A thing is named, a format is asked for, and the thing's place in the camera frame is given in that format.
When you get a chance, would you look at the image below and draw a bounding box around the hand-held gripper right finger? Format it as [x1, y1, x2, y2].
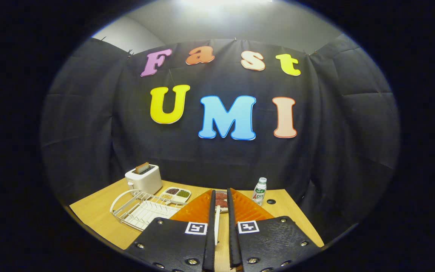
[227, 188, 323, 272]

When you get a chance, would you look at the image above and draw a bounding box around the white wire dish rack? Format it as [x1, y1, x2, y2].
[110, 189, 188, 232]

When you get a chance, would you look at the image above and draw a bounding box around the ceiling light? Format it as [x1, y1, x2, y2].
[180, 0, 275, 6]

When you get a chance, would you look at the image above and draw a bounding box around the black backdrop cloth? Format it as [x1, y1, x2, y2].
[40, 36, 401, 242]

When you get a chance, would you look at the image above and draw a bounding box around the white divided tray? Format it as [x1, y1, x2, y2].
[160, 186, 192, 203]

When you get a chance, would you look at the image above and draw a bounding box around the beige plate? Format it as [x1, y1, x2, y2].
[215, 191, 230, 213]

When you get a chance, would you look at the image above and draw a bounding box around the spoon with dark handle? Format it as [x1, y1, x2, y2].
[214, 215, 222, 245]

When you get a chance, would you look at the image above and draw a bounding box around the white drip tray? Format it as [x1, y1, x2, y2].
[125, 202, 182, 229]

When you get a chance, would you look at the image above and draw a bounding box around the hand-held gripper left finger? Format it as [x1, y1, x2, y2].
[124, 189, 217, 272]

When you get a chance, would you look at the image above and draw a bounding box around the white drink bottle green label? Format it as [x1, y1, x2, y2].
[251, 177, 267, 206]

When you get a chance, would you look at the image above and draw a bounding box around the white toaster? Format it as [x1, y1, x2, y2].
[125, 164, 163, 196]

